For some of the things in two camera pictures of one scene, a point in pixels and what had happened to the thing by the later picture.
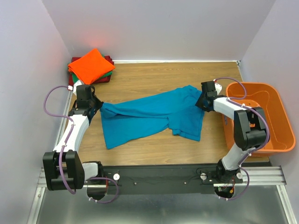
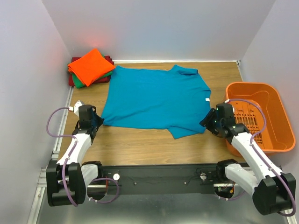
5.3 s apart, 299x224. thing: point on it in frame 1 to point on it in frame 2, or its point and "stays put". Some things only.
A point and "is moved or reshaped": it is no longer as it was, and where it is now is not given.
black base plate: x=164 y=178 stays put
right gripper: x=202 y=100 to x=209 y=120
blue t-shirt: x=126 y=121 is moved or reshaped
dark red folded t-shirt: x=106 y=80 stays put
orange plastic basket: x=269 y=98 stays put
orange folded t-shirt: x=91 y=67 stays put
